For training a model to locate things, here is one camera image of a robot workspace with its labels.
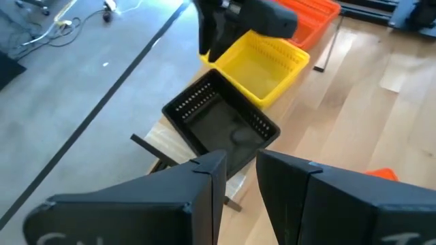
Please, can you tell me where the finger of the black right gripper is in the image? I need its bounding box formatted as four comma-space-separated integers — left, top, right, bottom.
199, 8, 219, 55
208, 16, 251, 64

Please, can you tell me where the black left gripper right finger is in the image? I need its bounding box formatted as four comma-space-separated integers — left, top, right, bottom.
255, 148, 436, 245

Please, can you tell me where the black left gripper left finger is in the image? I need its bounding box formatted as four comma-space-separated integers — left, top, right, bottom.
22, 148, 228, 245

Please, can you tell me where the yellow plastic basket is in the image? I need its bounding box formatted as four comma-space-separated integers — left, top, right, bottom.
200, 29, 311, 110

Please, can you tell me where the orange plastic basket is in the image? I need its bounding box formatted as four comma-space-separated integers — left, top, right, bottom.
275, 0, 342, 42
287, 13, 341, 52
364, 167, 400, 182

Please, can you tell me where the black plastic basket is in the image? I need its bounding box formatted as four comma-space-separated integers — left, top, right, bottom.
161, 67, 282, 180

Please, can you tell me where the office chair caster base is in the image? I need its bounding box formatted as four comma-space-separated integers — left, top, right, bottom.
13, 0, 52, 16

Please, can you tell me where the wooden shelf with black frame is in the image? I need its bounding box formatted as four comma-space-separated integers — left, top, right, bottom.
130, 12, 345, 212

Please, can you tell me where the black aluminium rig frame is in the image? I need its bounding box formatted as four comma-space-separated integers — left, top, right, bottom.
337, 0, 436, 39

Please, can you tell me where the black floor cable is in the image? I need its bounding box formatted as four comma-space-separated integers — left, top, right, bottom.
6, 8, 110, 49

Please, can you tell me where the white floor cable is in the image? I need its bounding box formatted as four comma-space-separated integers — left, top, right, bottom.
20, 0, 144, 47

